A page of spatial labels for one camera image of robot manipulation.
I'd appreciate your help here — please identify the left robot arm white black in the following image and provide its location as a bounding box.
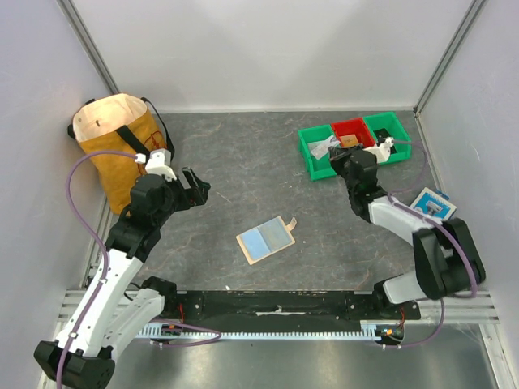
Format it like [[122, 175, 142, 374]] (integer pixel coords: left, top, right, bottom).
[[34, 167, 211, 388]]

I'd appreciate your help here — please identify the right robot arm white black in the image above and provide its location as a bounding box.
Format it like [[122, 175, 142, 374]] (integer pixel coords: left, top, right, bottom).
[[328, 146, 487, 319]]

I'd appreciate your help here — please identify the silver card in bin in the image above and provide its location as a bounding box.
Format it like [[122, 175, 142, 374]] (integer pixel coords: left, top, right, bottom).
[[307, 142, 328, 160]]

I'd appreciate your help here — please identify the orange card in bin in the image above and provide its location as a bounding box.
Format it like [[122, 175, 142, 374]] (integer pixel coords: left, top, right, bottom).
[[340, 134, 359, 148]]

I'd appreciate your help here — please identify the black card upper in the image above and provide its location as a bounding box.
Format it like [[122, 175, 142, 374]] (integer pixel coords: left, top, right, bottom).
[[373, 128, 391, 142]]

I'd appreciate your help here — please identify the left green plastic bin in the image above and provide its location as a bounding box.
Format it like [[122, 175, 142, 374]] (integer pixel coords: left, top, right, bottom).
[[298, 124, 337, 181]]

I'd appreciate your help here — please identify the green plastic bin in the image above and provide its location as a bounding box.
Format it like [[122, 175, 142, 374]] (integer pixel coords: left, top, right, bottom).
[[363, 112, 411, 165], [298, 124, 337, 181]]

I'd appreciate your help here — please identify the red plastic bin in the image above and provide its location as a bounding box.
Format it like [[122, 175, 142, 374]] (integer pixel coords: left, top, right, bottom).
[[331, 118, 375, 147]]

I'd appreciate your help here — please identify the right green plastic bin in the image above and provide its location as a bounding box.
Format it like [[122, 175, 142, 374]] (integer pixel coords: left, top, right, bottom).
[[363, 112, 411, 165]]

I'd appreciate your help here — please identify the blue razor package box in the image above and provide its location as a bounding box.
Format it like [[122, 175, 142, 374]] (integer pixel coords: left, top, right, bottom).
[[410, 187, 457, 220]]

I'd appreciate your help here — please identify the yellow paper tote bag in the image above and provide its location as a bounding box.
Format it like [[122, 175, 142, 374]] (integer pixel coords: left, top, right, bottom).
[[67, 93, 175, 215]]

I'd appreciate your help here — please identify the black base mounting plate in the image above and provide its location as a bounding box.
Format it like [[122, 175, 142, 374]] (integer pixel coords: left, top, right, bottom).
[[160, 290, 421, 332]]

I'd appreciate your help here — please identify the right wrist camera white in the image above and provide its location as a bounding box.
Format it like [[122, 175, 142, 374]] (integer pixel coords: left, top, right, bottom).
[[364, 137, 394, 164]]

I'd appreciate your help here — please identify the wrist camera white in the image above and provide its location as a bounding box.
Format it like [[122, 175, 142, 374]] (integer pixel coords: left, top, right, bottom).
[[364, 137, 394, 164], [135, 148, 178, 182]]

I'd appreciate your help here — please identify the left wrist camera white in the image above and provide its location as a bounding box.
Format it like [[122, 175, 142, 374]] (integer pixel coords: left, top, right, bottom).
[[135, 148, 178, 182]]

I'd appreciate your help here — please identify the slotted cable duct rail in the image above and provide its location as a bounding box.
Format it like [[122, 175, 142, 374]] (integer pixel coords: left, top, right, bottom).
[[135, 323, 381, 341]]

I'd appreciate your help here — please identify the aluminium frame profile rail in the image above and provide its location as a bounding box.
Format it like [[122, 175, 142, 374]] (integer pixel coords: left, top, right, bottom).
[[58, 289, 500, 325]]

